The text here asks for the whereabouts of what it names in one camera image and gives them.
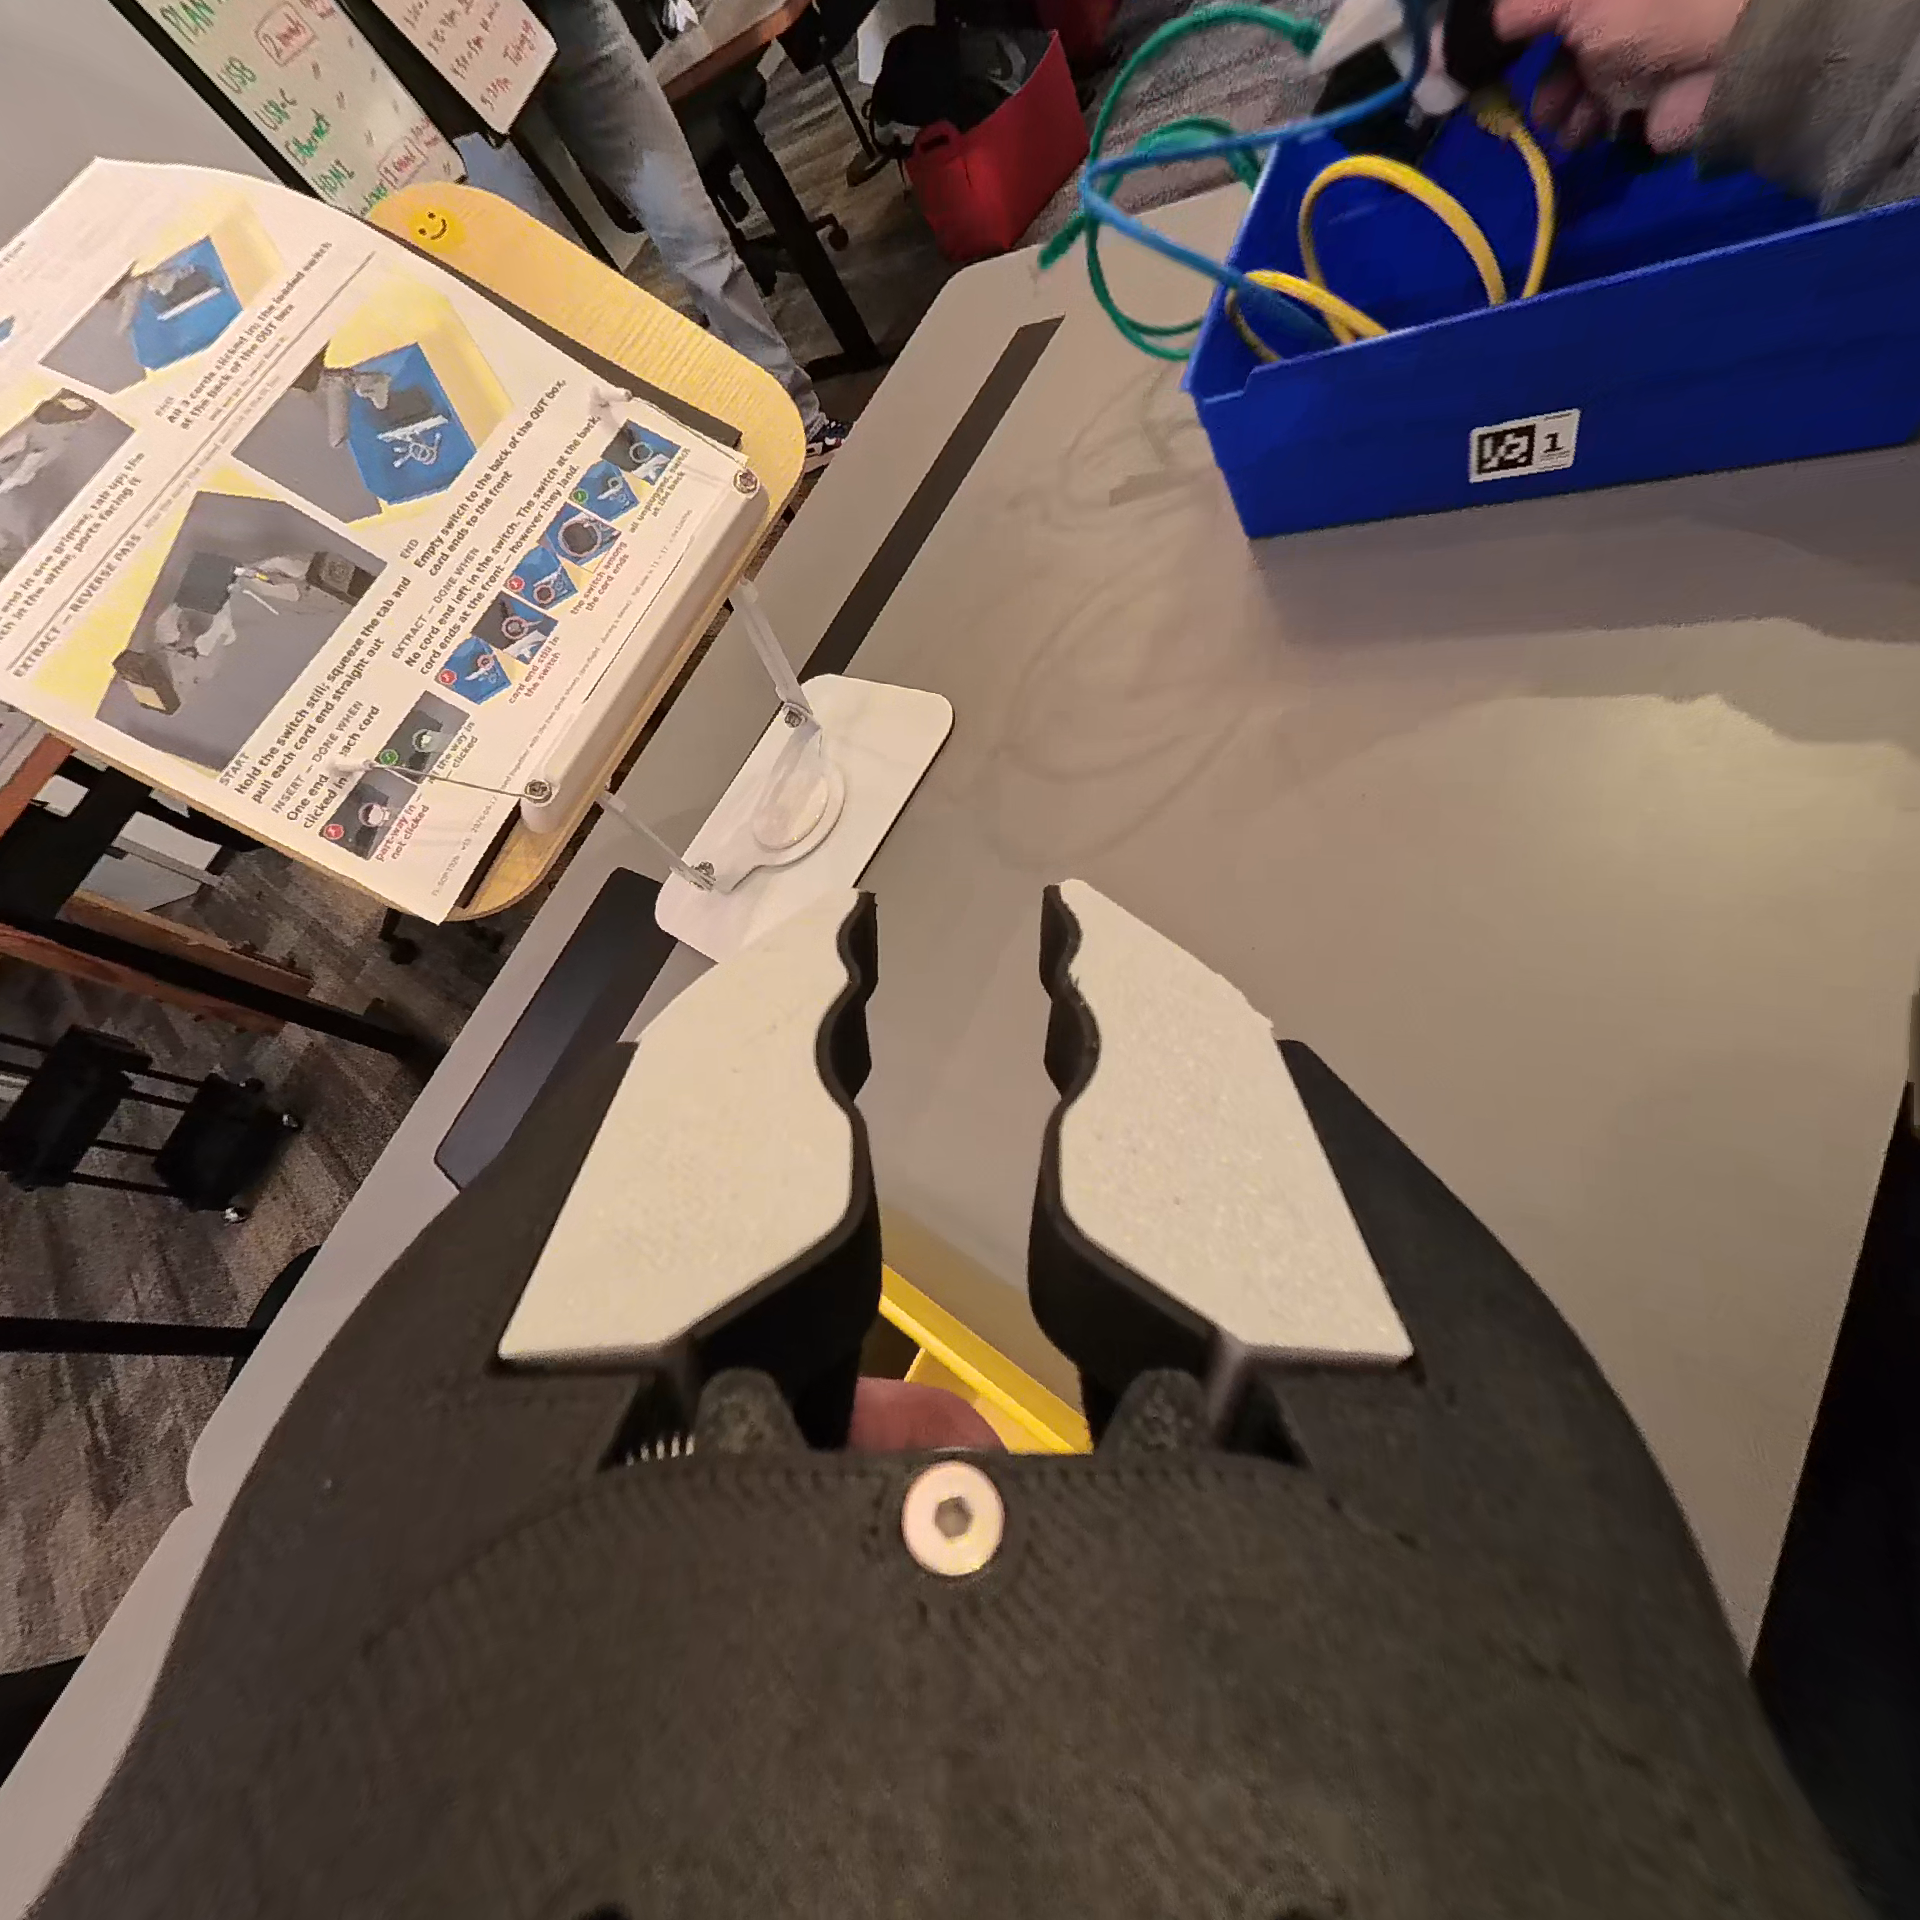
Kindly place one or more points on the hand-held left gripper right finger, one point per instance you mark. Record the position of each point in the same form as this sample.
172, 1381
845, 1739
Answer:
1214, 1169

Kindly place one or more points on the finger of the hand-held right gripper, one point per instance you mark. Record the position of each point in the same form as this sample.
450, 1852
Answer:
1369, 31

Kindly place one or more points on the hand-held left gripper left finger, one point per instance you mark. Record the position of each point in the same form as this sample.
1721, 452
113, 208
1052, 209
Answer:
704, 1169

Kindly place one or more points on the yellow plastic bin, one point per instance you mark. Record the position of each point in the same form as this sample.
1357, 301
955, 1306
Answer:
976, 1350

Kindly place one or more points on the blue plastic bin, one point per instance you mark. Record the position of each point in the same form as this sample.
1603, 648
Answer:
1500, 389

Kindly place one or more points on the person's right forearm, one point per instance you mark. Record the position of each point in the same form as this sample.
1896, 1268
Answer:
1815, 88

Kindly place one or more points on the person's right hand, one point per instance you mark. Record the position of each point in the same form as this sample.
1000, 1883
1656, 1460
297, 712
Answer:
1619, 53

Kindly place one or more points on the red bag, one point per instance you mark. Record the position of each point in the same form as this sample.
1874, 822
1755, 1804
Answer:
1005, 166

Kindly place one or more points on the black backpack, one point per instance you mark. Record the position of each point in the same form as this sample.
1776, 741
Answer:
946, 75

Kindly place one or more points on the black rolling cart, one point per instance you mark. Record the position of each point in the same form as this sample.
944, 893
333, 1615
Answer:
88, 1110

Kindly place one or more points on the printed instruction sheet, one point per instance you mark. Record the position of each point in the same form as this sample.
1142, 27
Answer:
301, 496

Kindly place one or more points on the wooden display board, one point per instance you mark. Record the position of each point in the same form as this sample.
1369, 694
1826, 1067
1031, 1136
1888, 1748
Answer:
630, 315

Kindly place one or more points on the small whiteboard red writing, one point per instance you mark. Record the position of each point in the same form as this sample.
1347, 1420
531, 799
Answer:
466, 60

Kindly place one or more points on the large whiteboard green writing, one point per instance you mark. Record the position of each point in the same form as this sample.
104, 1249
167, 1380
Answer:
331, 104

